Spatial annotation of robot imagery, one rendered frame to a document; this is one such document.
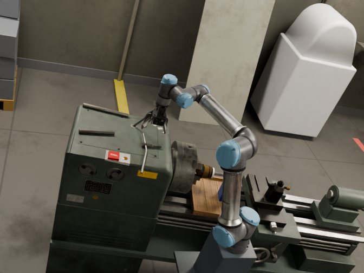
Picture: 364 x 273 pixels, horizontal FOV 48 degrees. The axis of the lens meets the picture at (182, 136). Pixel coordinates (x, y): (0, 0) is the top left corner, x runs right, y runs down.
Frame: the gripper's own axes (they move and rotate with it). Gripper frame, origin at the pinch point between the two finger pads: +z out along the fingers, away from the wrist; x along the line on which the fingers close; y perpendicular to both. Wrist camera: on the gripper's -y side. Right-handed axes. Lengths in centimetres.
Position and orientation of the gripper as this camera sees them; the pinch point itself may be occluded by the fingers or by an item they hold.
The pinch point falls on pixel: (153, 130)
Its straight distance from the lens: 226.8
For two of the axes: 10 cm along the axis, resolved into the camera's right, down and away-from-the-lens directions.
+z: -2.8, 7.7, 5.7
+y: 0.6, 6.0, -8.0
